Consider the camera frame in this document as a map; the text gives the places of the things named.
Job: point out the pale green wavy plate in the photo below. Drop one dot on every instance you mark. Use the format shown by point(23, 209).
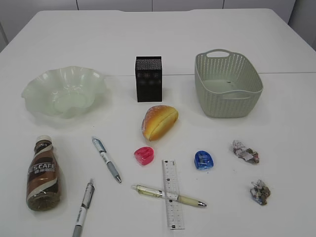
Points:
point(64, 92)

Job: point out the cream yellow click pen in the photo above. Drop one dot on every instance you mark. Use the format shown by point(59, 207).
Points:
point(171, 196)

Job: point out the black mesh pen holder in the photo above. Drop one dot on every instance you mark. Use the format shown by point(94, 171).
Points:
point(148, 73)

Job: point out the golden bread roll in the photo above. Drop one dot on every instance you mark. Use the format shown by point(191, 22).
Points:
point(157, 121)

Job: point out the smaller paper ball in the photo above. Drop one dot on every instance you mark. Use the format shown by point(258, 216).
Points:
point(260, 192)

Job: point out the blue pencil sharpener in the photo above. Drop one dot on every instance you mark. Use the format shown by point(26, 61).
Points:
point(203, 160)

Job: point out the pink pencil sharpener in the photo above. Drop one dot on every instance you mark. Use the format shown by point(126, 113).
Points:
point(144, 155)

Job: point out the blue grey click pen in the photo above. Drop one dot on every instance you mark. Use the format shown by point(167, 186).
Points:
point(104, 155)

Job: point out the grey-green plastic basket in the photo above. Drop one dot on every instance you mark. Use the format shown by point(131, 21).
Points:
point(227, 84)

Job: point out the white grey click pen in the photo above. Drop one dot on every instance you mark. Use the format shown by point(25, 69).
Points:
point(85, 204)

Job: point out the clear plastic ruler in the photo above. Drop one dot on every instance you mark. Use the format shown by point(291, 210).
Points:
point(174, 214)

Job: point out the brown Nescafe coffee bottle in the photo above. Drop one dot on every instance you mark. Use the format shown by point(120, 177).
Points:
point(43, 191)

